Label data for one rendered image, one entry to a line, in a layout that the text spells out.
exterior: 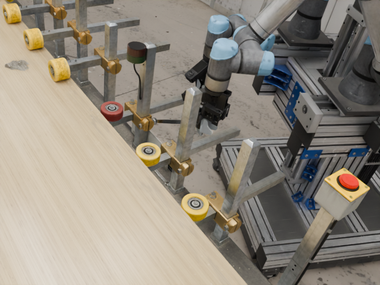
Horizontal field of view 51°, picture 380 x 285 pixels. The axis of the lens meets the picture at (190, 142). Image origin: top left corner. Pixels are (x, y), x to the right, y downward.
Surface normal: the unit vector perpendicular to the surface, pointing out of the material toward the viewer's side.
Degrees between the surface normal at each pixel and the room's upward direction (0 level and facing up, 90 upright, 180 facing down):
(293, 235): 0
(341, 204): 90
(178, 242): 0
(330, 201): 90
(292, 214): 0
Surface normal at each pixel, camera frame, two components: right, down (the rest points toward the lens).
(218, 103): -0.54, 0.49
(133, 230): 0.15, -0.74
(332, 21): -0.73, 0.36
